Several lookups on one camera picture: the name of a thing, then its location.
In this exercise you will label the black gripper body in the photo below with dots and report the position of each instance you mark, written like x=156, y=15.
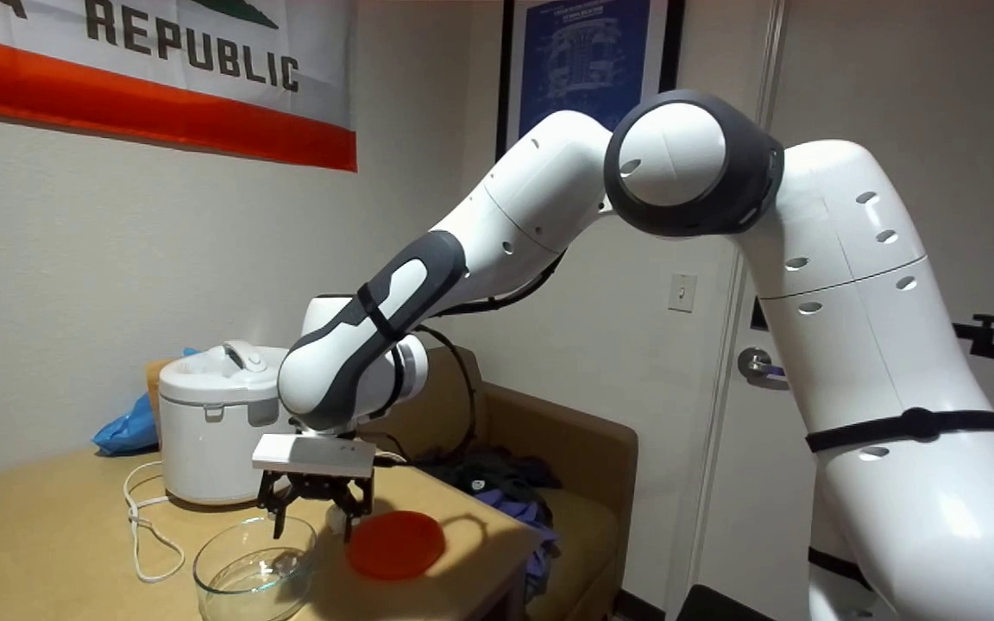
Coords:
x=350, y=494

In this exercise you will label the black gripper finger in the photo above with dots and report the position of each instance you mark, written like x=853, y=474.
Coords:
x=350, y=521
x=280, y=520

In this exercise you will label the clear glass bowl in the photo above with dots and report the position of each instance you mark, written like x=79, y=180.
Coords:
x=254, y=570

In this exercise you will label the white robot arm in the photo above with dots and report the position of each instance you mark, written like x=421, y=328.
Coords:
x=900, y=428

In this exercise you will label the orange round lid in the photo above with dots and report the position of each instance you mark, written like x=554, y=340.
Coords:
x=394, y=546

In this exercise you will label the white rice cooker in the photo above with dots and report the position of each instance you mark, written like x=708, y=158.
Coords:
x=211, y=412

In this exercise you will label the blue plastic bag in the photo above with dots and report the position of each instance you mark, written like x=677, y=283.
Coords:
x=128, y=433

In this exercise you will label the blue crumpled cloth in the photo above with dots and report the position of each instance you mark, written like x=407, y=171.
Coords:
x=528, y=509

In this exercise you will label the tan couch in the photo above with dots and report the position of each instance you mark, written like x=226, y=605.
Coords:
x=464, y=428

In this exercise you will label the California Republic flag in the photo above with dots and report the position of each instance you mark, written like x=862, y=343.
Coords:
x=233, y=79

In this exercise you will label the framed blue poster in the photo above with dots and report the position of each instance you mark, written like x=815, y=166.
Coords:
x=600, y=56

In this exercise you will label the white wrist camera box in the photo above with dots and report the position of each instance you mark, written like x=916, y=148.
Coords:
x=313, y=457

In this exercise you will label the white wall outlet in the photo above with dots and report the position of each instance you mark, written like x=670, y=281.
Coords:
x=683, y=296

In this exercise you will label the silver door handle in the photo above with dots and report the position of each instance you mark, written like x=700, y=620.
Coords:
x=762, y=371

